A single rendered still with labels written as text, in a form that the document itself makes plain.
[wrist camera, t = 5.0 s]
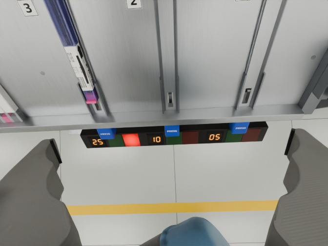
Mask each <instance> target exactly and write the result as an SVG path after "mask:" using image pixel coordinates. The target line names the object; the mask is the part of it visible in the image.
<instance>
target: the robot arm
mask: <svg viewBox="0 0 328 246"><path fill-rule="evenodd" d="M284 155H286V156H287V158H288V160H289V165H288V167H287V171H286V174H285V177H284V180H283V184H284V186H285V188H286V190H287V194H285V195H283V196H281V197H280V198H279V200H278V203H277V206H276V209H275V212H274V214H273V217H272V220H271V223H270V226H269V229H268V233H267V237H266V242H265V246H328V148H327V147H326V146H325V145H323V144H322V143H321V142H320V141H318V140H317V139H316V138H315V137H313V136H312V135H311V134H309V133H308V132H307V131H306V130H304V129H301V128H297V129H295V128H292V129H291V131H290V134H289V138H288V142H287V146H286V149H285V153H284ZM61 163H62V160H61V156H60V153H59V150H58V146H57V144H56V141H55V139H53V138H52V139H45V140H42V141H40V142H39V143H38V144H37V145H36V146H35V147H34V148H33V149H32V150H31V151H30V152H29V153H28V154H27V155H25V156H24V157H23V158H22V159H21V160H20V161H19V162H18V163H17V164H16V165H15V166H14V167H13V168H12V169H11V170H10V171H9V172H8V173H7V174H6V175H5V176H4V177H3V178H2V179H1V180H0V246H82V243H81V240H80V236H79V233H78V230H77V228H76V226H75V224H74V222H73V220H72V217H71V215H70V213H69V211H68V209H67V207H66V205H65V203H64V202H62V201H60V199H61V196H62V193H63V191H64V187H63V185H62V182H61V180H60V178H59V176H58V173H57V170H58V168H59V166H60V164H61ZM139 246H230V245H229V243H228V242H227V240H226V239H225V238H224V237H223V235H222V234H221V233H220V232H219V230H218V229H217V228H216V227H215V226H214V225H213V224H212V223H211V222H210V221H208V220H207V219H205V218H202V217H191V218H189V219H187V220H185V221H183V222H181V223H179V224H177V225H171V226H169V227H167V228H166V229H164V230H163V231H162V233H160V234H159V235H157V236H155V237H153V238H152V239H150V240H148V241H146V242H145V243H143V244H141V245H139Z"/></svg>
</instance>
